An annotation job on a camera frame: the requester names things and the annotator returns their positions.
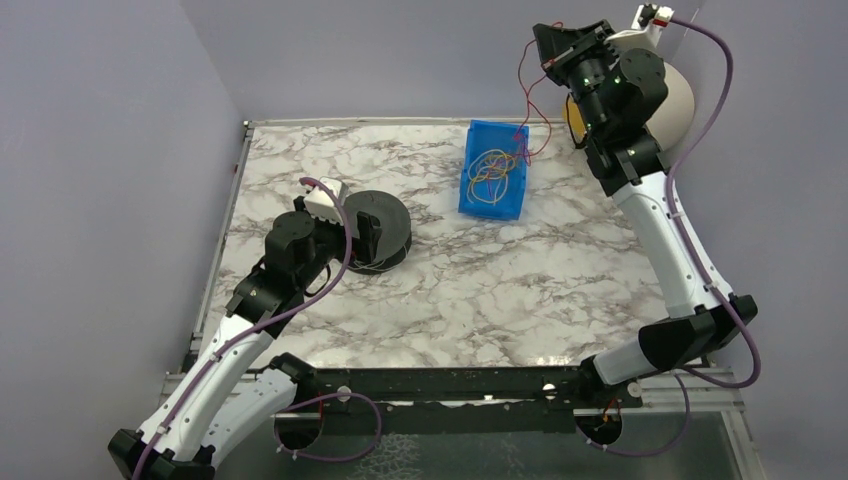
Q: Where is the dark grey perforated spool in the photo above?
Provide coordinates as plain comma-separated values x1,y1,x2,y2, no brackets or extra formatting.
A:
348,190,412,275

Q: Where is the red cable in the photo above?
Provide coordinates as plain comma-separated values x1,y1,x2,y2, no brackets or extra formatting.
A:
471,155,515,183
513,21,566,167

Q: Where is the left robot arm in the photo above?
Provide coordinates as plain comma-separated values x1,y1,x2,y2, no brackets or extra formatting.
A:
108,190,389,479

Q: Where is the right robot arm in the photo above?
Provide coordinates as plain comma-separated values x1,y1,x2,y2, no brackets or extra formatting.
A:
533,21,758,392

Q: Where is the round cream drawer cabinet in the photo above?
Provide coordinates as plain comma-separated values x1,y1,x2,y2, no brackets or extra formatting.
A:
562,62,695,150

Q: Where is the blue plastic bin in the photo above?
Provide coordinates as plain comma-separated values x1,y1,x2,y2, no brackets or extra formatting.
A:
458,119,529,221

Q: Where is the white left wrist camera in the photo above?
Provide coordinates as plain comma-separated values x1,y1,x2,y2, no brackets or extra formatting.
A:
304,177,349,225

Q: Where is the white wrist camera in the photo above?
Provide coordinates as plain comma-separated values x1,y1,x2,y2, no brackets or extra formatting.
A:
631,3,675,32
304,177,349,225

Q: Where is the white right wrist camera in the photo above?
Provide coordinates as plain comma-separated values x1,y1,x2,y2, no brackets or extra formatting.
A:
631,3,675,32

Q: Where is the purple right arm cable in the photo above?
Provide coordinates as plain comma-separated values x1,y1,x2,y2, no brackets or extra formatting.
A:
574,16,762,459

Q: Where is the yellow cable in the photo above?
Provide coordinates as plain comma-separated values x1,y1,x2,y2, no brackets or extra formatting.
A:
466,149,518,204

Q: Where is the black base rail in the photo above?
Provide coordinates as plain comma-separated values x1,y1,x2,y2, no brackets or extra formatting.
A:
253,353,643,439

